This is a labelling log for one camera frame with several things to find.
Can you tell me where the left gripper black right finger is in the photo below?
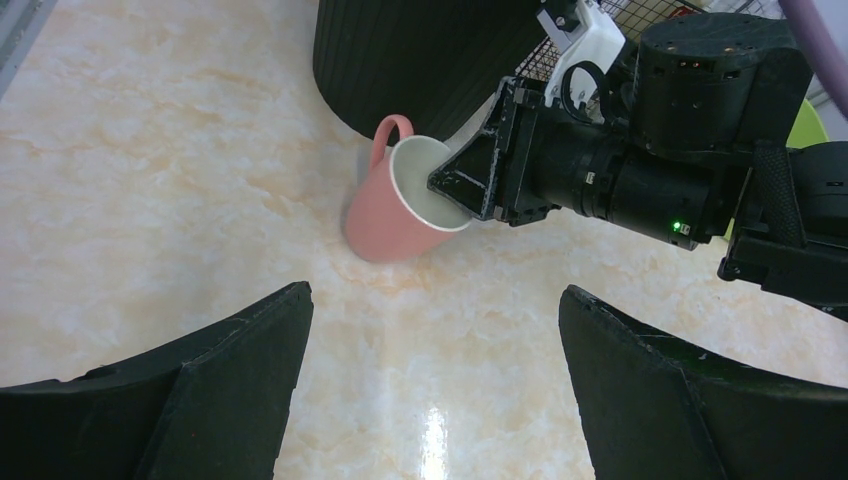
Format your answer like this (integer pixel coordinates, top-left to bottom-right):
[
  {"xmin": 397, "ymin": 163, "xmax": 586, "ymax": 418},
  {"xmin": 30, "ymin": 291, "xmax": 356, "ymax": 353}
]
[{"xmin": 559, "ymin": 285, "xmax": 847, "ymax": 479}]

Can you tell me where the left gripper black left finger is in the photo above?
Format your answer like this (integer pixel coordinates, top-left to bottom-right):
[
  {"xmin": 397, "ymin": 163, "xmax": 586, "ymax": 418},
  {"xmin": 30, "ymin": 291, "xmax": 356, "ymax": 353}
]
[{"xmin": 1, "ymin": 281, "xmax": 314, "ymax": 479}]

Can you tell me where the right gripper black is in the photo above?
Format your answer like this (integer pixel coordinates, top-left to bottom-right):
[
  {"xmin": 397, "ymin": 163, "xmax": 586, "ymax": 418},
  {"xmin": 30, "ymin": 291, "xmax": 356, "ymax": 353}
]
[{"xmin": 427, "ymin": 13, "xmax": 812, "ymax": 250}]

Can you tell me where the pink ceramic mug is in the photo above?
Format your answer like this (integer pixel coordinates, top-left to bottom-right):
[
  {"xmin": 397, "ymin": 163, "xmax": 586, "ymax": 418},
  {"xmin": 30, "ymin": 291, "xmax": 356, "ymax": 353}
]
[{"xmin": 344, "ymin": 114, "xmax": 472, "ymax": 263}]

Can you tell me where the black plastic waste bin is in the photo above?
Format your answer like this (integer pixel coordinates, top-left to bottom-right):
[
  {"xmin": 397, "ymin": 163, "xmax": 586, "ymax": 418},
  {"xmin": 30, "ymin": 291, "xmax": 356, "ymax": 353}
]
[{"xmin": 312, "ymin": 0, "xmax": 544, "ymax": 140}]

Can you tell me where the green plastic basin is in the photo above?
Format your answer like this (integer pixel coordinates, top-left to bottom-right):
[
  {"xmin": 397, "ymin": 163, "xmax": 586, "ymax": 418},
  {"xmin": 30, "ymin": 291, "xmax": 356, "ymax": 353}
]
[{"xmin": 723, "ymin": 100, "xmax": 830, "ymax": 242}]

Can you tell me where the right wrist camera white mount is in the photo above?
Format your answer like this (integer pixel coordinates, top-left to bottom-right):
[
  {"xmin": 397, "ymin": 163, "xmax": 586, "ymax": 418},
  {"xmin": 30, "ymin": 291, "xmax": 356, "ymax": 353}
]
[{"xmin": 536, "ymin": 1, "xmax": 625, "ymax": 114}]

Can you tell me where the black wire mesh rack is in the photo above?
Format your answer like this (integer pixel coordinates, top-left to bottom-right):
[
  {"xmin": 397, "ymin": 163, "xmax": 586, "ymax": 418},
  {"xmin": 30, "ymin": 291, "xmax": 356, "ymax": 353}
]
[{"xmin": 515, "ymin": 0, "xmax": 709, "ymax": 81}]

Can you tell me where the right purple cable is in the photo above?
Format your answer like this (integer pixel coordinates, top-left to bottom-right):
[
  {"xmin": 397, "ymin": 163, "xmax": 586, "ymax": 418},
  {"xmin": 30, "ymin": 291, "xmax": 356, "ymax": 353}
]
[{"xmin": 778, "ymin": 0, "xmax": 848, "ymax": 121}]

